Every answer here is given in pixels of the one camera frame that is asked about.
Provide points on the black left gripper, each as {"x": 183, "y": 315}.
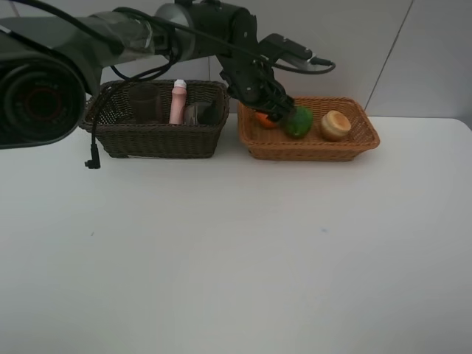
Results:
{"x": 254, "y": 85}

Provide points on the orange tangerine fruit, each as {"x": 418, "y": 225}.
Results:
{"x": 264, "y": 120}

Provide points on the green lime fruit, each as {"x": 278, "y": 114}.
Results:
{"x": 298, "y": 123}

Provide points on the red yellow peach fruit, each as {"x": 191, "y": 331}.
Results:
{"x": 335, "y": 126}

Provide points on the dark green pump bottle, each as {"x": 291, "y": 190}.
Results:
{"x": 202, "y": 113}

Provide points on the pink bottle white cap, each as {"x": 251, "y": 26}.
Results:
{"x": 177, "y": 108}

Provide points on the translucent purple plastic cup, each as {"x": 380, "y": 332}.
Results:
{"x": 145, "y": 103}

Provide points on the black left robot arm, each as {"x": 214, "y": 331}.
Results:
{"x": 50, "y": 64}

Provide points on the light orange wicker basket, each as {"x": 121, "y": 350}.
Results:
{"x": 273, "y": 144}

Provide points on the dark brown wicker basket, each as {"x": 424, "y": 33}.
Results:
{"x": 122, "y": 137}

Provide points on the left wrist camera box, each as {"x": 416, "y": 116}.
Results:
{"x": 276, "y": 47}

